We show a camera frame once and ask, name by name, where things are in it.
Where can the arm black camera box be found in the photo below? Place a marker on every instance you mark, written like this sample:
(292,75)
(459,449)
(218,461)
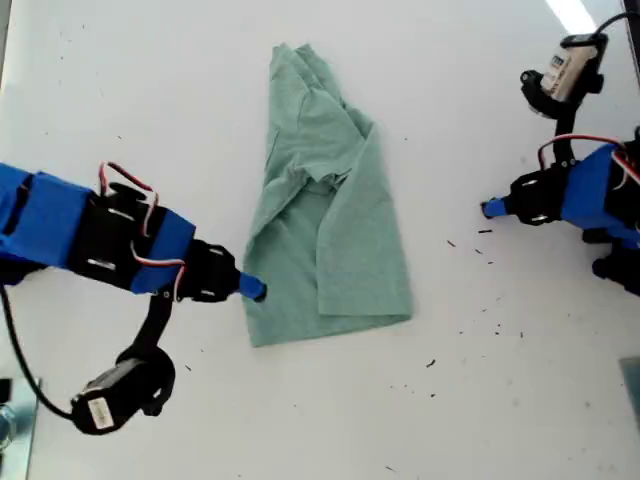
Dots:
(570,75)
(120,390)

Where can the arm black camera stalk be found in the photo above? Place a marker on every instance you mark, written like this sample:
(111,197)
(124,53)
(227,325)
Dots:
(155,325)
(565,140)

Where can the wide steel plate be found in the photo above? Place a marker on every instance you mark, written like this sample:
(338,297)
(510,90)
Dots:
(25,440)

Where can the green t-shirt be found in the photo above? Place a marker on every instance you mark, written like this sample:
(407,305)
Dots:
(360,250)

